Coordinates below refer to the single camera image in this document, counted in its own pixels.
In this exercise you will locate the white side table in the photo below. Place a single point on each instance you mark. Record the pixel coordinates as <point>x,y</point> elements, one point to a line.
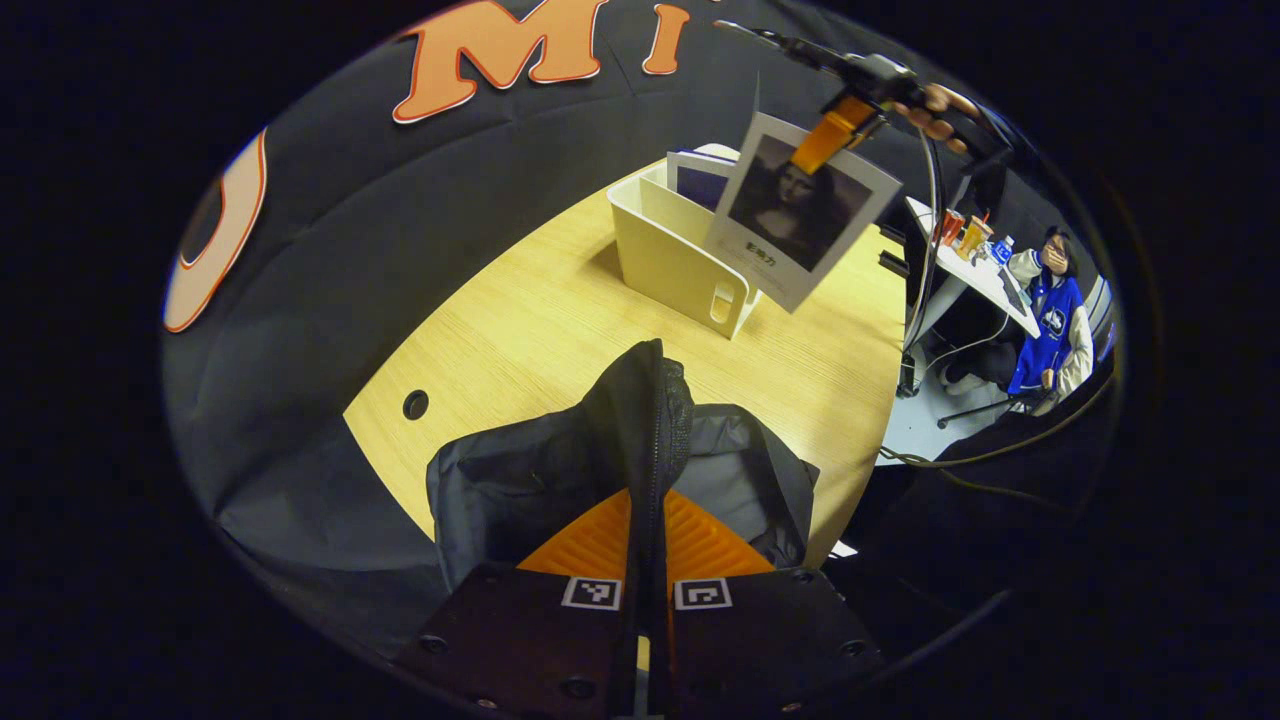
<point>985,278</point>

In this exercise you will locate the portrait cover book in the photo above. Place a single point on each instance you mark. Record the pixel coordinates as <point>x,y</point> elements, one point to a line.
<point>800,215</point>

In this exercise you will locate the black schoolbag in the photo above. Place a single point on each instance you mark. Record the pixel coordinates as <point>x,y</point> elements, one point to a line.
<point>530,480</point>

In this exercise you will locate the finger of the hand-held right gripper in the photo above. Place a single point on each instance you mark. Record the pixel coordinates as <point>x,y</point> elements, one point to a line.
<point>830,135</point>

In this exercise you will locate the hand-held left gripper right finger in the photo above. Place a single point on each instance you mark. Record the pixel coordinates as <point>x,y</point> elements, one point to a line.
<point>770,640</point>

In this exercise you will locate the blue cover book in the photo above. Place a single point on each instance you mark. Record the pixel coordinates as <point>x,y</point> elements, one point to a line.
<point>700,185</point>

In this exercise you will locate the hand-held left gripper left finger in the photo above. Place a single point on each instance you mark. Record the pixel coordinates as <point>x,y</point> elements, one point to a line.
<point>510,640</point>

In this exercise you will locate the blue drink bottle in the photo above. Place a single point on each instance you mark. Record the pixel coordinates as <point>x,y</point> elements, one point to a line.
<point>1003,250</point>

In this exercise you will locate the white bookshelf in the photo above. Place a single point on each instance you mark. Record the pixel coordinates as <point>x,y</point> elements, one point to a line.
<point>665,260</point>

